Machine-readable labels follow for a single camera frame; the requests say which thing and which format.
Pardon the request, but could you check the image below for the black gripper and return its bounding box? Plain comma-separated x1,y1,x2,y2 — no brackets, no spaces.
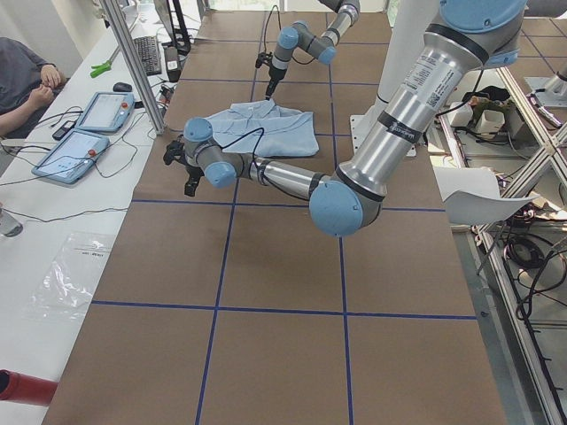
265,67,284,99
184,165,204,197

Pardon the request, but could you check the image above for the light blue button-up shirt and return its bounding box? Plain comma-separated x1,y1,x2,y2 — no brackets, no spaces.
207,100,319,158

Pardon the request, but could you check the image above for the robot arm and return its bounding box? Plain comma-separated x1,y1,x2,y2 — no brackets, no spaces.
255,0,361,100
183,1,526,237

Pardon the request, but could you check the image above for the black power adapter with label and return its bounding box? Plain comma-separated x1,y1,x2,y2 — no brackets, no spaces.
163,46,182,82

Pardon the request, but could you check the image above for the upper blue teach pendant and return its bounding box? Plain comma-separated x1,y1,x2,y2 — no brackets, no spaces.
75,92,135,134

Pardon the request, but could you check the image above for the blue teach pendant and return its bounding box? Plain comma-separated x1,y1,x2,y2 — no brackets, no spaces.
75,92,135,134
32,129,110,185

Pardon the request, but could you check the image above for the lower blue teach pendant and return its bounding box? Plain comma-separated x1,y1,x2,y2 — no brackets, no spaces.
32,129,110,185

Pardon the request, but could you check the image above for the black computer mouse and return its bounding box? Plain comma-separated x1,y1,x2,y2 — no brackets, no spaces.
113,82,132,92

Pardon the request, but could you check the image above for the black keyboard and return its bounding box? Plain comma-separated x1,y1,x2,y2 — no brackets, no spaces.
133,35,162,76

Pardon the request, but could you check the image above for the black mobile phone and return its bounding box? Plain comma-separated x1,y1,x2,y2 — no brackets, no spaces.
51,120,75,141

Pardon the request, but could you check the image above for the green plastic tool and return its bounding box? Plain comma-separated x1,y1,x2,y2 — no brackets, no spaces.
89,60,112,78

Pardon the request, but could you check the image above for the clear plastic bag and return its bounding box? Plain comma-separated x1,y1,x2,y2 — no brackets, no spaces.
24,232,116,322

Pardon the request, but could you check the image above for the seated person in grey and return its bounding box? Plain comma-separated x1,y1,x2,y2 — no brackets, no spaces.
1,37,66,139

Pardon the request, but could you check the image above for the white box on shelf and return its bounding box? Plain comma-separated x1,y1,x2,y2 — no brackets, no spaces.
447,102,473,128

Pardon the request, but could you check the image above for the red cylinder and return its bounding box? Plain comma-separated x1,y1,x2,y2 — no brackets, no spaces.
1,369,58,406

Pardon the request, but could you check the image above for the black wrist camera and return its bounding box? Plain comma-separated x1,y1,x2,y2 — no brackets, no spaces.
163,139,187,166
255,51,273,69

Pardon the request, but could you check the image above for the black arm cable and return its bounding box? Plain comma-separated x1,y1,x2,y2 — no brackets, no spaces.
220,127,267,178

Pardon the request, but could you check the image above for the white pedestal column with base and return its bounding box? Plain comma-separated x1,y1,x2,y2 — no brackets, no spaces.
350,0,439,152

